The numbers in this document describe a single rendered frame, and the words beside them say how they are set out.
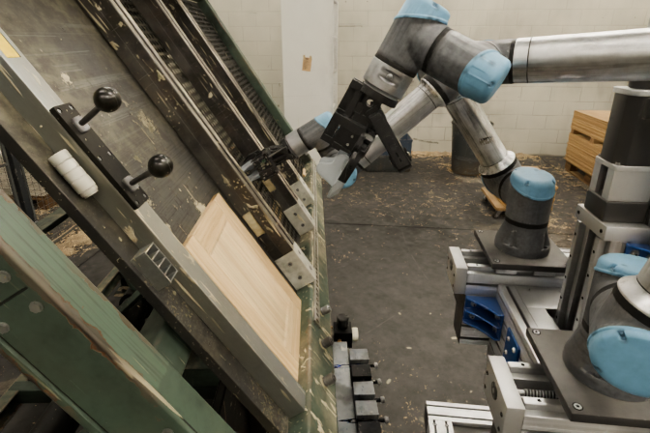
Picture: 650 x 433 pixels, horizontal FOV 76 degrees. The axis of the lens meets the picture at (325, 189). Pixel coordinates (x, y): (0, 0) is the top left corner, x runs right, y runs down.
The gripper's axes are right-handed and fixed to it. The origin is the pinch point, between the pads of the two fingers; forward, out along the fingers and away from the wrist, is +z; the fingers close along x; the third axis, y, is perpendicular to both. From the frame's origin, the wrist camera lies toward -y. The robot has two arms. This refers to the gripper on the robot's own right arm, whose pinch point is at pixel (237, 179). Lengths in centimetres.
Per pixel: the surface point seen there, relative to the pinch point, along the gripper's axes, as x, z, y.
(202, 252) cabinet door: 1.4, 0.1, 44.9
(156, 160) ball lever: -20, -13, 62
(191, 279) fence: 1, -2, 58
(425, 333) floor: 150, -10, -76
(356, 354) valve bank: 57, -7, 26
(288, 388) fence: 32, -2, 57
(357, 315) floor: 130, 22, -94
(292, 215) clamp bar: 28.3, 0.0, -27.1
